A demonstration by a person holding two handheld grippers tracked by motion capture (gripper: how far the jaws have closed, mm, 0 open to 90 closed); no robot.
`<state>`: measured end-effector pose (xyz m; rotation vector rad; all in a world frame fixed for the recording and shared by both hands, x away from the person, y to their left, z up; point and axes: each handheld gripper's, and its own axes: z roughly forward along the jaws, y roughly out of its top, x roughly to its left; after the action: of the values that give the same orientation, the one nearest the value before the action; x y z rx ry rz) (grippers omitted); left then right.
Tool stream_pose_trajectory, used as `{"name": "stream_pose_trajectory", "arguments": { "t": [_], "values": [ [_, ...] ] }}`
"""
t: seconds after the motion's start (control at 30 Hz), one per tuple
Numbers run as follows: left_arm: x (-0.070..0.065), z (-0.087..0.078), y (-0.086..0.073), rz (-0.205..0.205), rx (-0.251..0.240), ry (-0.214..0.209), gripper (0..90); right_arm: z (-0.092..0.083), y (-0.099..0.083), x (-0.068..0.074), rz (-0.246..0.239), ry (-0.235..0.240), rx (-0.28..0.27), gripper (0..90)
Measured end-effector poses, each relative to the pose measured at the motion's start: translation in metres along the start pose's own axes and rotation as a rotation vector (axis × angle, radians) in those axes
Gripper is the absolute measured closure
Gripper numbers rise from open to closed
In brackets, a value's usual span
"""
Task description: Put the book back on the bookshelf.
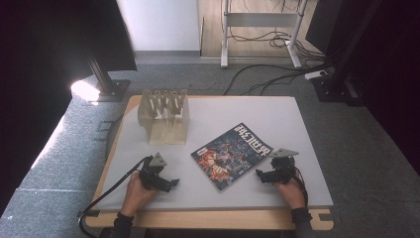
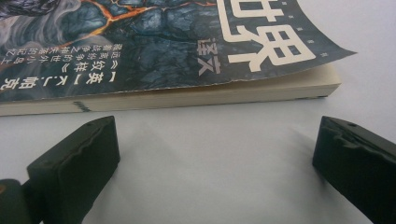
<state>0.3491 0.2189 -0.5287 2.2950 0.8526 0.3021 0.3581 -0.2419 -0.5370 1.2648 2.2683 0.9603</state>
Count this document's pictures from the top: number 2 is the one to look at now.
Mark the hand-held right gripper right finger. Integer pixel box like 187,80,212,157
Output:
312,116,396,224

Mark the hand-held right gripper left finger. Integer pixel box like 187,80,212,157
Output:
26,115,121,224

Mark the dark blue paperback book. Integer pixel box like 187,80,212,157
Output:
0,0,358,118

